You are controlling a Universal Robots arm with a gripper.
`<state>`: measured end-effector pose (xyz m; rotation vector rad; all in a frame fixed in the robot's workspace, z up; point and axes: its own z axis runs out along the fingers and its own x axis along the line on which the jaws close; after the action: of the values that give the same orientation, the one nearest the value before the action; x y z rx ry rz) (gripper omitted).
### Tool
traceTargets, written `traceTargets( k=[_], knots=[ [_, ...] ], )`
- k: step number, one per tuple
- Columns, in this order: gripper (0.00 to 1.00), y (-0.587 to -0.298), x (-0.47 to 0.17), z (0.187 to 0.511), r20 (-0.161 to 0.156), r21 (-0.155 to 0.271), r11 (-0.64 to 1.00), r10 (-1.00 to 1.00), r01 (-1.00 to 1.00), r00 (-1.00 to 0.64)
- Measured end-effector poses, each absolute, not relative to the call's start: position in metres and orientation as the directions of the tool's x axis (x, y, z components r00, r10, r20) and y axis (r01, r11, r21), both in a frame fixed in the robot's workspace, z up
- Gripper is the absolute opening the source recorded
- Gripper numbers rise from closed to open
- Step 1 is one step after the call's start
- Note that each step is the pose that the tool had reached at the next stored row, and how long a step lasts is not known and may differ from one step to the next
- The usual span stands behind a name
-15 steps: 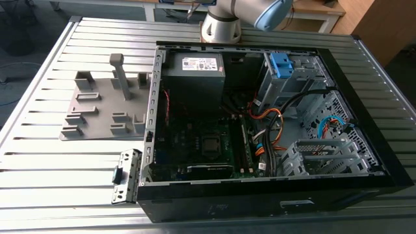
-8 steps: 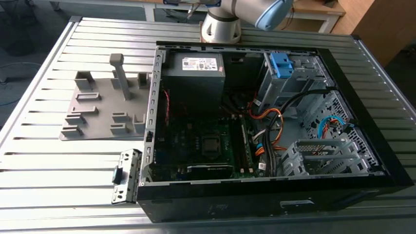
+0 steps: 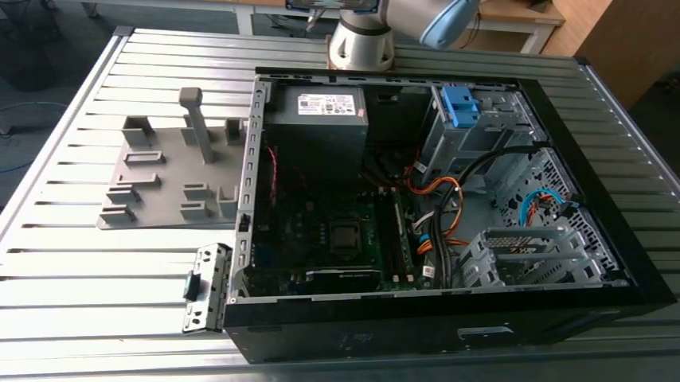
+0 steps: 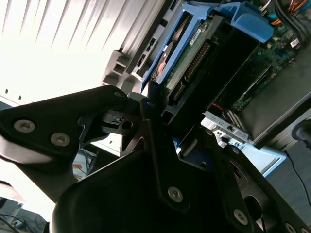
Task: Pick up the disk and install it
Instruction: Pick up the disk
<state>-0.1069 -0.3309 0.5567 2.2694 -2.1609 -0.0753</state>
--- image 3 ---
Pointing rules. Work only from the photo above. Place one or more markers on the hard disk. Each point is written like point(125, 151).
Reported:
point(329, 4)

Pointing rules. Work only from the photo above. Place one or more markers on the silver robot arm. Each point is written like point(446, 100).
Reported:
point(361, 47)

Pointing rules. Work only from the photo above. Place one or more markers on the silver disk bay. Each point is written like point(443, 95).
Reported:
point(531, 258)

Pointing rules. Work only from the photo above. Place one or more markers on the grey power supply unit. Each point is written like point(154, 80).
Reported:
point(319, 151)

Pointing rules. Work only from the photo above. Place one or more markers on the CPU socket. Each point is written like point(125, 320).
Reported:
point(345, 238)

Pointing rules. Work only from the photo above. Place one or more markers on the green RAM stick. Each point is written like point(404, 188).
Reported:
point(400, 223)

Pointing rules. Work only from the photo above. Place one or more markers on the green motherboard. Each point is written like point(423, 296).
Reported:
point(297, 238)

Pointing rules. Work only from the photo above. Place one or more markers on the black graphics card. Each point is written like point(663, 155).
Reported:
point(345, 278)

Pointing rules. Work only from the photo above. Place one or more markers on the silver optical drive cage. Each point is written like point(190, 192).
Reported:
point(463, 147)

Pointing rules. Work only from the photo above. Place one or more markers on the blue plastic drive latch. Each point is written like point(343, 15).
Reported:
point(458, 107)

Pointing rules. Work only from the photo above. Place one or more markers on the grey parts rack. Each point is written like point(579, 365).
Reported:
point(170, 187)

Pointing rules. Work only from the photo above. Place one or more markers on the black PC case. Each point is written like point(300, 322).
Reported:
point(372, 330)

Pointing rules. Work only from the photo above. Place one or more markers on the wooden cabinet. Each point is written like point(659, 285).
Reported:
point(601, 47)

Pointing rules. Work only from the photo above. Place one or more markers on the black office chair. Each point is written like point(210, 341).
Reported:
point(33, 75)

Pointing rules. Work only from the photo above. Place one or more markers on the hinged metal slot bracket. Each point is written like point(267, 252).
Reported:
point(213, 278)

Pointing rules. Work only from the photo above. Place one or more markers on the wooden desk white frame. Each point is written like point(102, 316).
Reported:
point(506, 14)

